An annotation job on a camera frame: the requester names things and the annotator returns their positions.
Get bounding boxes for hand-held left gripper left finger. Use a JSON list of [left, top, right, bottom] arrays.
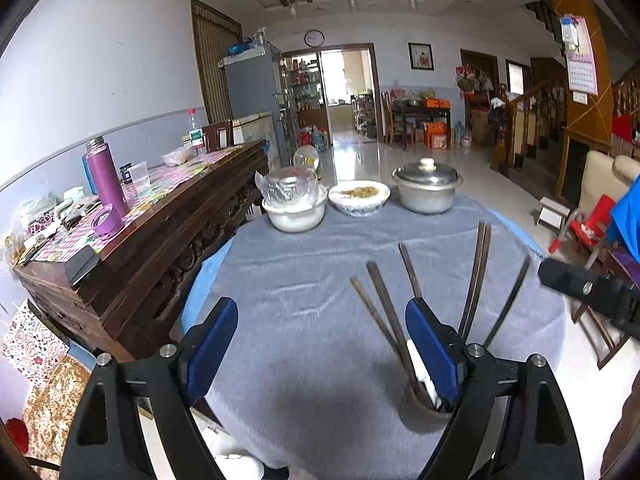
[[59, 296, 239, 480]]

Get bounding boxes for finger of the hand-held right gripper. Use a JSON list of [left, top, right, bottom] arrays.
[[537, 257, 609, 307]]

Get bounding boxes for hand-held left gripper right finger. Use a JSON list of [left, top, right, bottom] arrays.
[[405, 297, 586, 480]]

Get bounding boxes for bundle of dark chopsticks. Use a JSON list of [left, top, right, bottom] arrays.
[[350, 220, 531, 411]]

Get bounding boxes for dark wooden chair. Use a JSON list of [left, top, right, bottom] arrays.
[[570, 244, 640, 372]]

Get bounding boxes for red plastic chair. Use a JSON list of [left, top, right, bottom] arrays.
[[548, 194, 619, 257]]

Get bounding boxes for blue tablecloth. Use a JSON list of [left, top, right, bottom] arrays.
[[180, 205, 544, 342]]

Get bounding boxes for white step stool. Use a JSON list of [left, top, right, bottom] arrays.
[[533, 197, 572, 227]]

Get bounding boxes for blue cloth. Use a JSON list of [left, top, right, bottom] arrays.
[[605, 172, 640, 264]]

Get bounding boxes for dark carved wooden sideboard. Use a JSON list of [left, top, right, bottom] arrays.
[[12, 139, 271, 363]]

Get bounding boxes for grey tablecloth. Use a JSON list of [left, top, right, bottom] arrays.
[[191, 192, 569, 477]]

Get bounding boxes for beige chair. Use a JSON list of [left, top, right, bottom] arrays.
[[577, 149, 640, 227]]

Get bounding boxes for black flat case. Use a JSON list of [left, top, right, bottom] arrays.
[[64, 247, 101, 289]]

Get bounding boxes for metal pot with lid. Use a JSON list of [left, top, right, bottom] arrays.
[[391, 157, 464, 215]]

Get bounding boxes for purple thermos lid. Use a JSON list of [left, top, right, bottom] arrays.
[[90, 204, 125, 239]]

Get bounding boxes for white bowl with plastic wrap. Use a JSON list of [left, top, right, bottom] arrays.
[[255, 166, 329, 234]]

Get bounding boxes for pink checkered sideboard cover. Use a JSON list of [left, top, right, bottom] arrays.
[[9, 147, 242, 267]]

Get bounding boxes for blue patterned bowl with food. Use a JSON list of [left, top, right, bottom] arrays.
[[328, 180, 391, 219]]

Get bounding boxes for patterned gift bag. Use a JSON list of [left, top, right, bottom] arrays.
[[2, 297, 71, 392]]

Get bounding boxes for clear plastic cup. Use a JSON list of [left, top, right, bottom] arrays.
[[127, 161, 151, 196]]

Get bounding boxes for pale bowl with food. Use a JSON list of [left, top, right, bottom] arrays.
[[160, 147, 196, 167]]

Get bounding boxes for purple thermos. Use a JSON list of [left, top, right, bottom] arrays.
[[84, 136, 130, 219]]

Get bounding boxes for small white fan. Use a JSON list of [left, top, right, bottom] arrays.
[[292, 144, 321, 177]]

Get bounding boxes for wooden picture frames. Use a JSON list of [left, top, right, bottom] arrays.
[[202, 119, 234, 154]]

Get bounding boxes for blue bottle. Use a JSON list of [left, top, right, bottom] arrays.
[[81, 155, 99, 197]]

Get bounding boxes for wooden table with orange boxes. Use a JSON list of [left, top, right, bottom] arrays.
[[382, 89, 454, 150]]

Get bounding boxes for water bottle with red cap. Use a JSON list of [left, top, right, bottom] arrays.
[[187, 108, 207, 157]]

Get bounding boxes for white chest freezer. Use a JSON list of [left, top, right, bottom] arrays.
[[229, 112, 282, 172]]

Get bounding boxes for grey refrigerator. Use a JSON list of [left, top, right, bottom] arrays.
[[221, 41, 292, 161]]

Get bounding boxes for brown wooden door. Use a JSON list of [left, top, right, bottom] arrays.
[[190, 0, 245, 124]]

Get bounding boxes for wall calendar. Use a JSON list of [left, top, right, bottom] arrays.
[[558, 13, 600, 107]]

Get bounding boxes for framed wall picture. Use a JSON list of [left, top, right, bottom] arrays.
[[408, 42, 435, 71]]

